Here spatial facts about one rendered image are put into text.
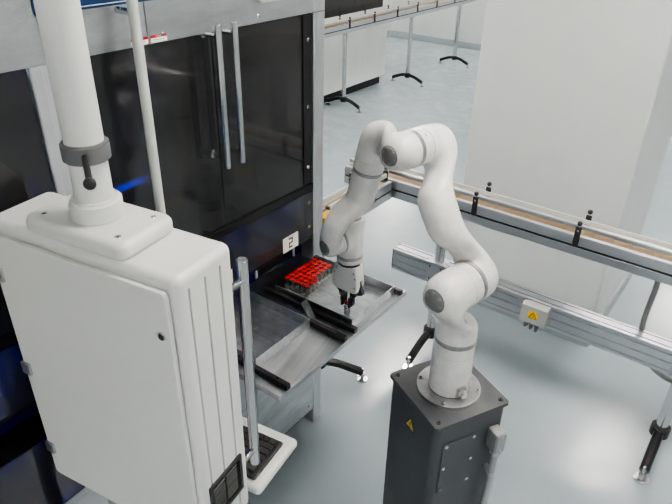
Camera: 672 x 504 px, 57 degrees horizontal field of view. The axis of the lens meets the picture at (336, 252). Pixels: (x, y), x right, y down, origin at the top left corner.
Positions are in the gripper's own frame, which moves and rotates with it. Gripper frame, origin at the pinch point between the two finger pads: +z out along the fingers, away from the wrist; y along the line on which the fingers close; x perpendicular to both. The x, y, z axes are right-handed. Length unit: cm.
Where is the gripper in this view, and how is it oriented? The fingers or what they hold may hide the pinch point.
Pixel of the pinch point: (347, 299)
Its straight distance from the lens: 210.6
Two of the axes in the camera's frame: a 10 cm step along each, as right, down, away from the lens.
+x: 5.9, -4.0, 7.0
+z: -0.3, 8.6, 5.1
